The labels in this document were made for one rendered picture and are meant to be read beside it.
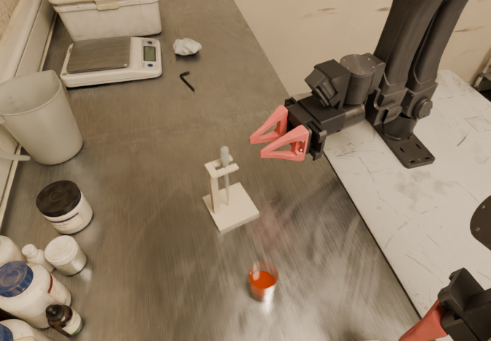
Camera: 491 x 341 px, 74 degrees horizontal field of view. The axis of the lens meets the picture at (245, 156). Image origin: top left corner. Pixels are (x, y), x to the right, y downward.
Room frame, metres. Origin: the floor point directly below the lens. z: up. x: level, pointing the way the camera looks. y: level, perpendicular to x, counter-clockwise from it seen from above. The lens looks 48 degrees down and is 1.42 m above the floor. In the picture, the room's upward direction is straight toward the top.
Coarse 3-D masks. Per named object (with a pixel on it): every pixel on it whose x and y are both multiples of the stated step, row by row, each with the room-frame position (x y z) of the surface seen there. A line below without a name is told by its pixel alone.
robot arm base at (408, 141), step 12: (396, 120) 0.52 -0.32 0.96; (408, 120) 0.51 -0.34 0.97; (384, 132) 0.53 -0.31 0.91; (396, 132) 0.51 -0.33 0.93; (408, 132) 0.51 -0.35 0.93; (396, 144) 0.50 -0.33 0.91; (408, 144) 0.50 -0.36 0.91; (420, 144) 0.50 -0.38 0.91; (396, 156) 0.47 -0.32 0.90; (408, 156) 0.46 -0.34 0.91; (420, 156) 0.46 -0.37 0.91; (432, 156) 0.46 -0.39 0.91; (408, 168) 0.44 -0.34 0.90
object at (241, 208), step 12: (228, 168) 0.33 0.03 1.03; (216, 180) 0.33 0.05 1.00; (216, 192) 0.33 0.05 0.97; (240, 192) 0.37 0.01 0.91; (216, 204) 0.32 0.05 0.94; (240, 204) 0.34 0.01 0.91; (252, 204) 0.34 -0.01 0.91; (216, 216) 0.32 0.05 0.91; (228, 216) 0.32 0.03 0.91; (240, 216) 0.32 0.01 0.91; (252, 216) 0.32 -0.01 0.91; (228, 228) 0.30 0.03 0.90
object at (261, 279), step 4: (256, 272) 0.21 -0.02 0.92; (260, 272) 0.21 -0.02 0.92; (264, 272) 0.21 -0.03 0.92; (268, 272) 0.21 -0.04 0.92; (252, 276) 0.20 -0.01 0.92; (256, 276) 0.20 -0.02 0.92; (260, 276) 0.20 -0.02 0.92; (264, 276) 0.20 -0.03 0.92; (268, 276) 0.20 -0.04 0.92; (272, 276) 0.20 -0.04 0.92; (252, 280) 0.19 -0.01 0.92; (256, 280) 0.19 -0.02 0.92; (260, 280) 0.19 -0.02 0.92; (264, 280) 0.19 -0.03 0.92; (268, 280) 0.19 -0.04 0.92; (272, 280) 0.19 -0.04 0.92; (256, 284) 0.19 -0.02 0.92; (260, 284) 0.19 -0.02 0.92; (264, 284) 0.19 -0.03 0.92; (268, 284) 0.19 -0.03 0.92; (272, 284) 0.19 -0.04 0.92
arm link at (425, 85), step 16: (448, 0) 0.50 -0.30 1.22; (464, 0) 0.51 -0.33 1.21; (448, 16) 0.50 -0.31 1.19; (432, 32) 0.50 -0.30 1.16; (448, 32) 0.51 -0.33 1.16; (432, 48) 0.50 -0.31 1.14; (416, 64) 0.51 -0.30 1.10; (432, 64) 0.51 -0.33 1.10; (416, 80) 0.50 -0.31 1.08; (432, 80) 0.51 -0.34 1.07; (416, 96) 0.49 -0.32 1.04; (432, 96) 0.52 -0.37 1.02
